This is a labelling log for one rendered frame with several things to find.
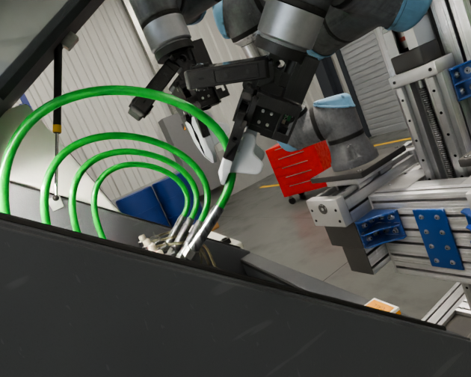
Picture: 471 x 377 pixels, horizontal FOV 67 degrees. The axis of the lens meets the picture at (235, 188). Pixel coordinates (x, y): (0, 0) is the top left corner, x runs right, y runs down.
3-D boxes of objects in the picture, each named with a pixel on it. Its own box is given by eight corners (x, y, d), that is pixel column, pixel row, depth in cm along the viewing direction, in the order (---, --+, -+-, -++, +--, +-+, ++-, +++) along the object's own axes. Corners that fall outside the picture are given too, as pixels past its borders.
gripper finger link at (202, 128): (213, 133, 61) (192, 84, 60) (205, 137, 60) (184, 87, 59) (205, 137, 65) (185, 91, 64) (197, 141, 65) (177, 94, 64)
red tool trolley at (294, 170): (287, 206, 512) (264, 151, 499) (299, 194, 548) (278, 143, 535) (333, 196, 470) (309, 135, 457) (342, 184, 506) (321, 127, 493)
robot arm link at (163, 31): (145, 20, 58) (140, 40, 65) (158, 48, 58) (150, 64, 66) (187, 8, 60) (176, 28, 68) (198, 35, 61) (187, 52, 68)
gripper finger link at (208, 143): (242, 150, 64) (222, 102, 63) (214, 164, 63) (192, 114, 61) (236, 152, 67) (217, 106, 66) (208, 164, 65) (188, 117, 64)
